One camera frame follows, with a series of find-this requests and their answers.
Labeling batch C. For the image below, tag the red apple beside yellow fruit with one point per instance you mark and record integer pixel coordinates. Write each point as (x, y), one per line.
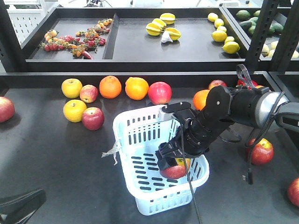
(93, 118)

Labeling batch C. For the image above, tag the black wooden display table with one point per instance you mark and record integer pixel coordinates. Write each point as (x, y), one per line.
(41, 149)

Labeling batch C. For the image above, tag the dark red apple front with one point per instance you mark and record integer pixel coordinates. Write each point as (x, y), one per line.
(177, 171)

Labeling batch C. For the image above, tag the yellow apple left front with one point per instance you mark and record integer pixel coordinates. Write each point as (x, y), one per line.
(73, 110)

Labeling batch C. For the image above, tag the cherry tomato vines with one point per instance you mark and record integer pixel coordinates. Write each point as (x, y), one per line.
(81, 44)

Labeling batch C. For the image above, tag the dark red apple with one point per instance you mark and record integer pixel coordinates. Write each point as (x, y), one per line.
(263, 152)
(177, 171)

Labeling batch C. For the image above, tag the orange fruit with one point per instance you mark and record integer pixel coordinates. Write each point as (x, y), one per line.
(110, 87)
(136, 88)

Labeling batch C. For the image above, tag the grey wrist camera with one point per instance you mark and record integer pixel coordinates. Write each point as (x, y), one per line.
(180, 111)

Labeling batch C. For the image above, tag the orange near pepper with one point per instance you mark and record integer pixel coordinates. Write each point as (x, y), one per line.
(199, 99)

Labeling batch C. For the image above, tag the black upright rack post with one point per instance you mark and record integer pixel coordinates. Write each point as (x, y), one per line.
(264, 22)

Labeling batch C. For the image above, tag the small pink apple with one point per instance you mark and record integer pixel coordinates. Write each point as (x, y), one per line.
(88, 93)

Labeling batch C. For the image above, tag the yellow apple left rear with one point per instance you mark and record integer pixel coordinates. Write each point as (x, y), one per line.
(71, 87)

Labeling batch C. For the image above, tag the white garlic bulb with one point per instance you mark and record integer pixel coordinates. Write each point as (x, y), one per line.
(166, 38)

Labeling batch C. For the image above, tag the dark red apple edge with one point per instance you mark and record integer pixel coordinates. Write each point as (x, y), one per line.
(293, 192)

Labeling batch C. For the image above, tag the yellow lemon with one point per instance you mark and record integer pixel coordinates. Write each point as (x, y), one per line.
(219, 36)

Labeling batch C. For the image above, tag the yellow starfruit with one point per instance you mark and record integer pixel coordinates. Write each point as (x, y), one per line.
(153, 29)

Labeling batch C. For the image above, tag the dark red apple rear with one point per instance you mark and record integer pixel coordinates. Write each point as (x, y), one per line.
(263, 152)

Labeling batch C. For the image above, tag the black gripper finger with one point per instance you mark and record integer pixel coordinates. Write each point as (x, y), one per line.
(20, 208)

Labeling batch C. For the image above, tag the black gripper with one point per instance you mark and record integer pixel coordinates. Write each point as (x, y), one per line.
(187, 144)

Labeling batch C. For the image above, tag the red-yellow small apple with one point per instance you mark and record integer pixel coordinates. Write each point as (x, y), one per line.
(215, 83)

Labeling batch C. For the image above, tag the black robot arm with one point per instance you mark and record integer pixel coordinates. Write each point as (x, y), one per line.
(246, 105)

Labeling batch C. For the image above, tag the lone red apple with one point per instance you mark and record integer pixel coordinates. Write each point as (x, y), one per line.
(7, 109)

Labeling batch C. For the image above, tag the red apple by oranges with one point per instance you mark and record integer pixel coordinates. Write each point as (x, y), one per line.
(160, 93)

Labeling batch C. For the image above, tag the red bell pepper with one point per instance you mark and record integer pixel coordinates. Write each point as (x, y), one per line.
(242, 83)

